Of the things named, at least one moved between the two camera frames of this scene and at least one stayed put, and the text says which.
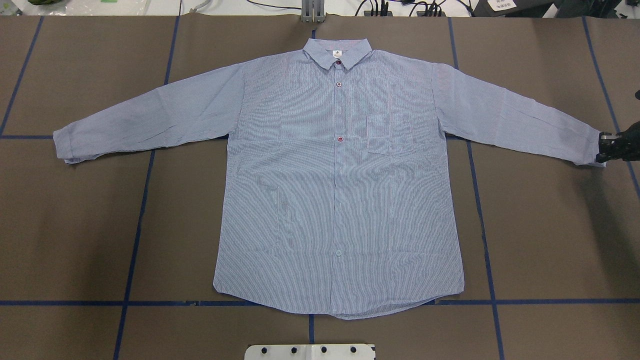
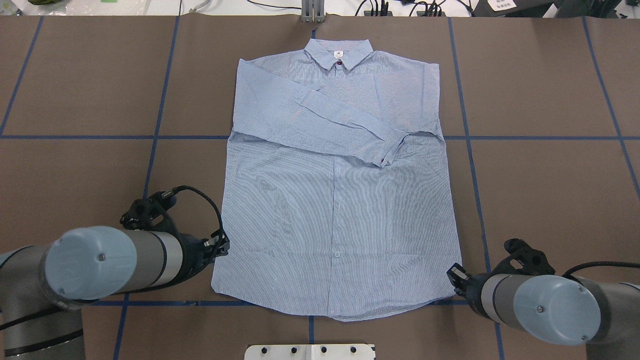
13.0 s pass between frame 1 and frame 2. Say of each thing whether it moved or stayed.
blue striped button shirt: moved
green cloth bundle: stayed
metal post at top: stayed
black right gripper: moved
